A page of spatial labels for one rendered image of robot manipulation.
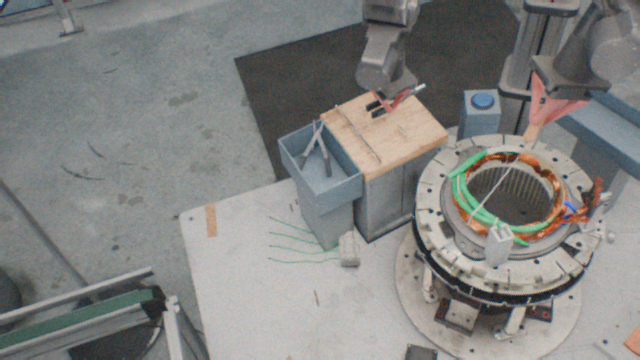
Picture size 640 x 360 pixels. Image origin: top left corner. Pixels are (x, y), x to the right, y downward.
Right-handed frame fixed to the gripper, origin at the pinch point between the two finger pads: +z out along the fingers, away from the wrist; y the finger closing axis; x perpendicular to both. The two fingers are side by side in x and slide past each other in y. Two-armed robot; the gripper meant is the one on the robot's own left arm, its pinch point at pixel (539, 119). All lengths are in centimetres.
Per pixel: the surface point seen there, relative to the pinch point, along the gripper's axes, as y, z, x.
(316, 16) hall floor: 44, 108, 197
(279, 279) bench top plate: -22, 66, 18
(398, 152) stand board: -4.9, 28.6, 21.7
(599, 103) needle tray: 38.2, 16.0, 24.6
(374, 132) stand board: -7.9, 29.2, 28.2
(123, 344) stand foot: -49, 155, 56
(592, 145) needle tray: 32.0, 18.8, 14.6
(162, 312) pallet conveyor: -46, 85, 23
